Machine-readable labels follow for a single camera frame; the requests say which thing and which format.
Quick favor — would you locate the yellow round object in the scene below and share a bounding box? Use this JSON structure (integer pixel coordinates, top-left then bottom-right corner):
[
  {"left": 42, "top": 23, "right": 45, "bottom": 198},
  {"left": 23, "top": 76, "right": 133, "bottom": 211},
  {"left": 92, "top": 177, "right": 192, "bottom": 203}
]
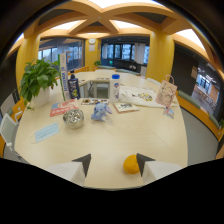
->
[{"left": 122, "top": 154, "right": 141, "bottom": 175}]

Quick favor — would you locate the light blue face mask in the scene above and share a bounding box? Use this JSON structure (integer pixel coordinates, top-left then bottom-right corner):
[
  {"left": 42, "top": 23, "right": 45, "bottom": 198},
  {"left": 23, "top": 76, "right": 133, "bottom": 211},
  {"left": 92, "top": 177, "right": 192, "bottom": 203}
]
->
[{"left": 31, "top": 121, "right": 62, "bottom": 145}]

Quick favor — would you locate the silver metal bowl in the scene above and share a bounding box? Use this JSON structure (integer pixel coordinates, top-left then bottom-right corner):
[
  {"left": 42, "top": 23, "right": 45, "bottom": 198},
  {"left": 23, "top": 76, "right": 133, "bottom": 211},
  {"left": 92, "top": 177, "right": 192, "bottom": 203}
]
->
[{"left": 62, "top": 108, "right": 85, "bottom": 130}]

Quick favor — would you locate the small blue tag card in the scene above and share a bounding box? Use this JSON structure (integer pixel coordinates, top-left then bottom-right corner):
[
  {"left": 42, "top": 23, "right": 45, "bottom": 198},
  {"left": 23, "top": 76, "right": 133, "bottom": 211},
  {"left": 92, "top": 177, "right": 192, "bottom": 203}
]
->
[{"left": 162, "top": 107, "right": 176, "bottom": 120}]

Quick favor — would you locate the blue elephant plush toy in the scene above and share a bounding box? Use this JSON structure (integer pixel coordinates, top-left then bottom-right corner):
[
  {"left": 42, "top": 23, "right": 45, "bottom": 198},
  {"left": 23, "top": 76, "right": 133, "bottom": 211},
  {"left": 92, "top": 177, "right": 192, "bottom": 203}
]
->
[{"left": 90, "top": 102, "right": 114, "bottom": 122}]

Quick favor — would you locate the small picture book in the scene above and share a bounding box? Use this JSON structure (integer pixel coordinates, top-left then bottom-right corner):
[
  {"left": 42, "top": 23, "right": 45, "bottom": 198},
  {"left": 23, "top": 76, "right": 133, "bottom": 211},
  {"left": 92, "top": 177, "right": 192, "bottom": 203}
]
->
[{"left": 112, "top": 101, "right": 141, "bottom": 114}]

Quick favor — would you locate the flat colourful picture card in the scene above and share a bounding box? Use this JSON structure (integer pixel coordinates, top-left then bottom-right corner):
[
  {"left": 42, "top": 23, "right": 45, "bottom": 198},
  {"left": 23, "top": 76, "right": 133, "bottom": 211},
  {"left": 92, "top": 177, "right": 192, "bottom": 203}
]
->
[{"left": 80, "top": 97, "right": 110, "bottom": 106}]

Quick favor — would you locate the white printed tote bag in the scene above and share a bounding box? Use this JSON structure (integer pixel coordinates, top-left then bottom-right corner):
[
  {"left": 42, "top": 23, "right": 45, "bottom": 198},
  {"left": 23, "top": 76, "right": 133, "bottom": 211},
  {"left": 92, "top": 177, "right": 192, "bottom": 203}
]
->
[{"left": 118, "top": 85, "right": 180, "bottom": 109}]

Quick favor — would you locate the white chair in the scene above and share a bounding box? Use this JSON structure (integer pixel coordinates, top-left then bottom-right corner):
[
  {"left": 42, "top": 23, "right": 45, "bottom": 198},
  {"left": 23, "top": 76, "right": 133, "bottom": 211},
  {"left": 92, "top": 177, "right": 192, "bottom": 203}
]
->
[{"left": 0, "top": 112, "right": 23, "bottom": 160}]

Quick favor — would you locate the pink paper gift bag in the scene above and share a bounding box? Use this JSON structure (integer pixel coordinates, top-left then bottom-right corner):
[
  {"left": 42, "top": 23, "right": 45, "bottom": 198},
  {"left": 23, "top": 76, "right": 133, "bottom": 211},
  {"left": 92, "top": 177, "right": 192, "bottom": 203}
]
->
[{"left": 154, "top": 74, "right": 179, "bottom": 110}]

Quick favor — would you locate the orange chair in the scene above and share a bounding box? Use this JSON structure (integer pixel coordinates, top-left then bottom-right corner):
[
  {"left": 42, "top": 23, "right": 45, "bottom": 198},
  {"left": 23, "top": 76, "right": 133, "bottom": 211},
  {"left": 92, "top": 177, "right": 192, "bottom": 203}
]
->
[{"left": 10, "top": 98, "right": 27, "bottom": 123}]

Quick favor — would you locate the dark blue bottle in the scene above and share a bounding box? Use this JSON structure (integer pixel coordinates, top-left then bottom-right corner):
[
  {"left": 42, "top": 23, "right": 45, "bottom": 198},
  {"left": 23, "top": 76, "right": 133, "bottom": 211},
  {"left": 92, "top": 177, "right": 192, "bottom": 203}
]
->
[{"left": 67, "top": 72, "right": 81, "bottom": 100}]

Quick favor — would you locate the white bottle blue cap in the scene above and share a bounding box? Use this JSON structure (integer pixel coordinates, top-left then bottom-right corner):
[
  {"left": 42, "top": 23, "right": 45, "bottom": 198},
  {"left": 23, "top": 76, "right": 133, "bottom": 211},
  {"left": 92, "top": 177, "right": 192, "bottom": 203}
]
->
[{"left": 109, "top": 73, "right": 121, "bottom": 104}]

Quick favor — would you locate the tall white green box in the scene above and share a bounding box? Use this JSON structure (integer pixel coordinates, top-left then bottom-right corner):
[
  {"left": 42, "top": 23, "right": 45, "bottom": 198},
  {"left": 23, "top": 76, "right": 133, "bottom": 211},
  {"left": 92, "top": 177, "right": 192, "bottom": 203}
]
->
[{"left": 58, "top": 52, "right": 71, "bottom": 102}]

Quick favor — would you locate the green potted plant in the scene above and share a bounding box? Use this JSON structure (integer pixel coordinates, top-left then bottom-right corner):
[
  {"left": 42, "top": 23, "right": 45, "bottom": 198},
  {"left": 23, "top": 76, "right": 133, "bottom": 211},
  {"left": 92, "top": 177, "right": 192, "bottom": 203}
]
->
[{"left": 19, "top": 57, "right": 62, "bottom": 110}]

